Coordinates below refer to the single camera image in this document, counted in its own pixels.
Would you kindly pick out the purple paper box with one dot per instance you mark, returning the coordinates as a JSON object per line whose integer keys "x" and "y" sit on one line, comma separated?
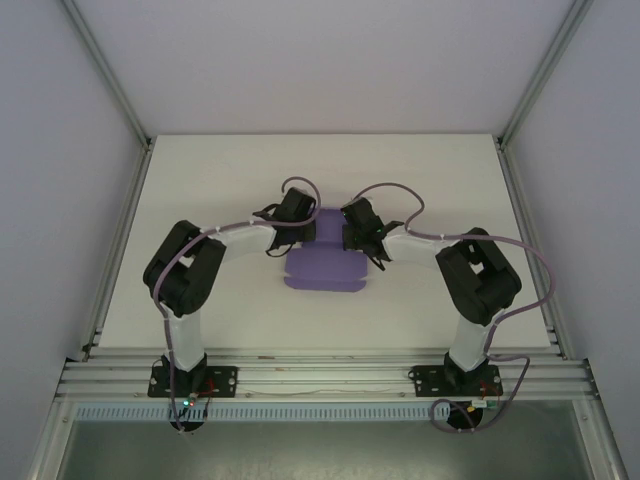
{"x": 325, "y": 272}

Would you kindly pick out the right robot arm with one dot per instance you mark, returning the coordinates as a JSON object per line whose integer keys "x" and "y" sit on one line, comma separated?
{"x": 480, "y": 290}

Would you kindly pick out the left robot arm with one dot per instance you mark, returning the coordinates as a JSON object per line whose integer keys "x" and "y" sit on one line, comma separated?
{"x": 195, "y": 280}

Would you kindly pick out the small board with LEDs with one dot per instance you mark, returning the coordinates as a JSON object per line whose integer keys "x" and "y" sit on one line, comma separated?
{"x": 187, "y": 401}

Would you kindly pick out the grey metal panel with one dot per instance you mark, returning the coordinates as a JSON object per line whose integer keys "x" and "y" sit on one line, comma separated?
{"x": 325, "y": 450}

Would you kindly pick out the small connector board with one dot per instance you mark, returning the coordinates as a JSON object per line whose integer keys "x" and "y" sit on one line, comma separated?
{"x": 482, "y": 404}

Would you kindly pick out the aluminium mounting rail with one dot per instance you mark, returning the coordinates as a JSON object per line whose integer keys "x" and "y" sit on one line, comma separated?
{"x": 325, "y": 380}

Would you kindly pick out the aluminium side rail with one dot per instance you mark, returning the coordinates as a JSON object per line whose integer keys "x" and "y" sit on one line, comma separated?
{"x": 522, "y": 200}
{"x": 120, "y": 250}

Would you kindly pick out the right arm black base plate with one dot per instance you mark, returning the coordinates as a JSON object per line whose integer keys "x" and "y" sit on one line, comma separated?
{"x": 425, "y": 382}

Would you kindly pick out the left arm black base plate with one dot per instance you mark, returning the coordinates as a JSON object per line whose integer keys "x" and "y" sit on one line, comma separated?
{"x": 225, "y": 380}

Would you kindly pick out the aluminium frame post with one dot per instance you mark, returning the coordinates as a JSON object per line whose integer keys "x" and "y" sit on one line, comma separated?
{"x": 545, "y": 70}
{"x": 107, "y": 70}

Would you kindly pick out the aluminium frame leg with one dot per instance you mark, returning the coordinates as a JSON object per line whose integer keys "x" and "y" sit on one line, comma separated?
{"x": 602, "y": 445}
{"x": 47, "y": 445}

